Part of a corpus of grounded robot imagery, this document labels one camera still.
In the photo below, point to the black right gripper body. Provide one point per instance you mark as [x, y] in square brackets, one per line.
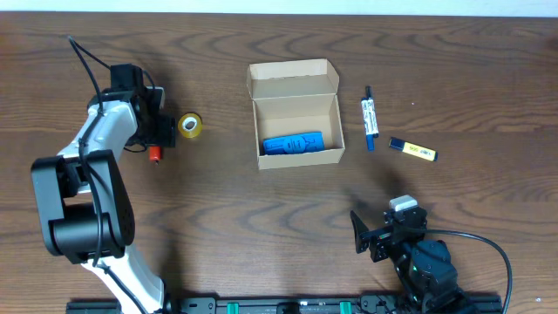
[382, 237]

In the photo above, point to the open cardboard box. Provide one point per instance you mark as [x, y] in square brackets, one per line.
[294, 97]

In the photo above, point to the blue plastic case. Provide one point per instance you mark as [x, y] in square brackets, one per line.
[301, 143]

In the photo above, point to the red stapler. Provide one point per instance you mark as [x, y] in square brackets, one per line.
[155, 154]

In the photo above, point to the yellow tape roll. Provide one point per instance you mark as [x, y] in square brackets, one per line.
[190, 125]

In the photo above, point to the yellow highlighter pen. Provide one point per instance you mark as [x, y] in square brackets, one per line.
[413, 149]

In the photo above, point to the blue marker pen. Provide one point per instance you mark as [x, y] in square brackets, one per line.
[367, 126]

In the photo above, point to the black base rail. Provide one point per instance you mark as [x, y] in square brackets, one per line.
[366, 304]

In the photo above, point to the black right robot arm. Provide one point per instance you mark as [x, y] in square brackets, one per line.
[423, 266]

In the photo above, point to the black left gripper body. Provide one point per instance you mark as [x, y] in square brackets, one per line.
[160, 128]

